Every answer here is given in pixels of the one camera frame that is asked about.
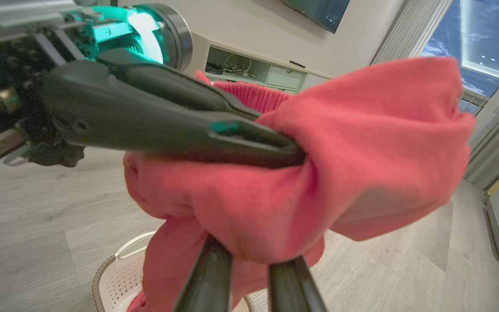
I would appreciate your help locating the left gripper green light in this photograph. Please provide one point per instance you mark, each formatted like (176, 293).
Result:
(115, 30)

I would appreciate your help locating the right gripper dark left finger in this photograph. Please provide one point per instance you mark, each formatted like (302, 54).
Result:
(208, 281)

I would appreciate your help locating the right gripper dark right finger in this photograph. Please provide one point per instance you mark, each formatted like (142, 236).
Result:
(293, 288)

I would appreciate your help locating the red knit garment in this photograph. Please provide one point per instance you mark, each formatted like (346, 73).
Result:
(362, 164)

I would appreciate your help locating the cream perforated laundry basket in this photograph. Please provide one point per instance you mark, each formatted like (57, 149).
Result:
(119, 277)

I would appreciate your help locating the pale green tv cabinet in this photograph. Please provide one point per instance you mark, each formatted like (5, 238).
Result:
(282, 78)

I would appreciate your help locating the small dark remote bar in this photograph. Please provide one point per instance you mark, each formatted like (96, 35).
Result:
(297, 64)

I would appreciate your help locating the window with railing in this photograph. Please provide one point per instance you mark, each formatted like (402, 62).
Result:
(487, 39)

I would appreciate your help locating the wall mounted television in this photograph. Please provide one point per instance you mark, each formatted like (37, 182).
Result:
(319, 11)

